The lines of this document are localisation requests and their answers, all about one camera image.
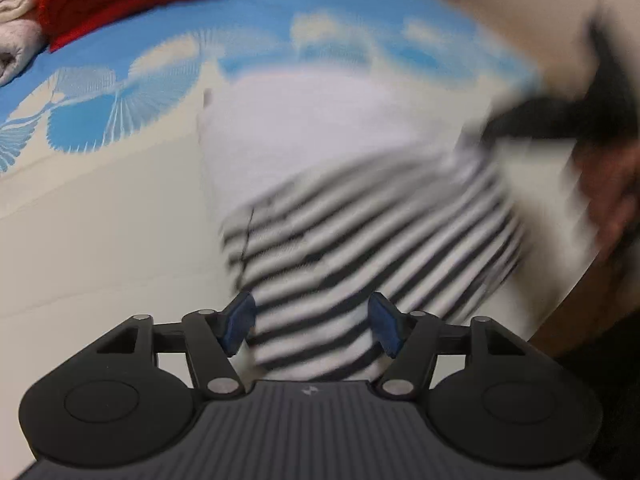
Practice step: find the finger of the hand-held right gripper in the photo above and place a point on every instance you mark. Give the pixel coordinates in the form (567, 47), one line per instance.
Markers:
(540, 117)

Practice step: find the beige fluffy folded garment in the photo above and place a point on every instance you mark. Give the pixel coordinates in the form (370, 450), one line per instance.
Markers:
(17, 15)

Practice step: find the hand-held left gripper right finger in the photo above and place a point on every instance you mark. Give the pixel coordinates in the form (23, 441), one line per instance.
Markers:
(384, 322)

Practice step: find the person's right hand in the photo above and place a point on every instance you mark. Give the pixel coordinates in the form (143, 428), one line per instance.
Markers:
(607, 195)

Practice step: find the black white striped shirt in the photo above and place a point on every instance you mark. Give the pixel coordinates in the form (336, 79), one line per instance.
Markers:
(360, 170)

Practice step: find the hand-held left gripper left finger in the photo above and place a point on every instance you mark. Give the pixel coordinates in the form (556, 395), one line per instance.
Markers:
(239, 322)

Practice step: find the blue white printed blanket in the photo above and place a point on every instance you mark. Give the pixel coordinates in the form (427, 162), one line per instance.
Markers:
(100, 185)

